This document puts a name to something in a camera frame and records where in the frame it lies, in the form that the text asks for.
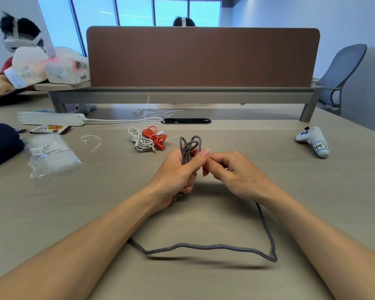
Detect clear bag of zip ties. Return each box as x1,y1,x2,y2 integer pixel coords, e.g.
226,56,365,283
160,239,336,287
27,134,82,179

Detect grey metal desk shelf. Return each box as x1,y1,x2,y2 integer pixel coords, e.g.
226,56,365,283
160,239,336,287
48,85,324,123

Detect large glass window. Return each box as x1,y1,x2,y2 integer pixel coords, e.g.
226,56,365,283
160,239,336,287
37,0,223,55

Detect navy baseball cap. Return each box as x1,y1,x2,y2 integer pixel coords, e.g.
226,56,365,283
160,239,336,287
0,123,25,171

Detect small white rounded object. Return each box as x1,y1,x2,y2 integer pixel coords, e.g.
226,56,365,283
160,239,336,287
76,103,97,115

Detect round beige shelf board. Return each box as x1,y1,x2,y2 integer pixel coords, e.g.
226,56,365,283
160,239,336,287
34,81,92,92

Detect white tissue pack pink label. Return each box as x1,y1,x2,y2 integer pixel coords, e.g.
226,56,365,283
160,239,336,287
43,47,91,85

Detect brown desk divider panel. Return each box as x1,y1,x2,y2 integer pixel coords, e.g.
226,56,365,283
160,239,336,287
86,26,320,88

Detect person's right hand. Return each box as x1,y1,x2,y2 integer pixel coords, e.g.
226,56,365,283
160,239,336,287
202,150,279,205

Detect person's left hand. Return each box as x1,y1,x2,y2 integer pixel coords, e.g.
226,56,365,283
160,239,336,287
147,147,210,213

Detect person's right forearm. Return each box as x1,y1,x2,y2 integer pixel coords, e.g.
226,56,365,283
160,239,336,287
257,190,375,300

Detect white power strip cord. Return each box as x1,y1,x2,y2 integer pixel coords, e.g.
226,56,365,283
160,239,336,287
84,117,166,124

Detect black flat tablet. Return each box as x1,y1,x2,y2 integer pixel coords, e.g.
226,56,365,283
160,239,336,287
0,88,35,107

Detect grey braided cable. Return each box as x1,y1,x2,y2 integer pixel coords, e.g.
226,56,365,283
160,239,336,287
127,135,279,263

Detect white printed snack packet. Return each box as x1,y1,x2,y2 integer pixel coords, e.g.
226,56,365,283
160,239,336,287
30,125,73,135

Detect red cable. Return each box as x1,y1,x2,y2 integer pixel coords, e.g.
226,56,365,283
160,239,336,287
142,125,168,151

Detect person's left forearm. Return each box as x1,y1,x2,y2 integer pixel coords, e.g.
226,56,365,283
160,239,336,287
0,187,163,300

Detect white cable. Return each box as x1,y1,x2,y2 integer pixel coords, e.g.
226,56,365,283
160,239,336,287
128,127,157,153

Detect white labelled hand controller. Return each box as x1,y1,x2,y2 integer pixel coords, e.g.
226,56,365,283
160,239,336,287
295,126,330,159

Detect grey office chair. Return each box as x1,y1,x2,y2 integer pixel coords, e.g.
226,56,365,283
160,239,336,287
315,44,368,116

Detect white power strip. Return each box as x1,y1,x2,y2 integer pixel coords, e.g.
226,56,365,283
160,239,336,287
17,111,87,127

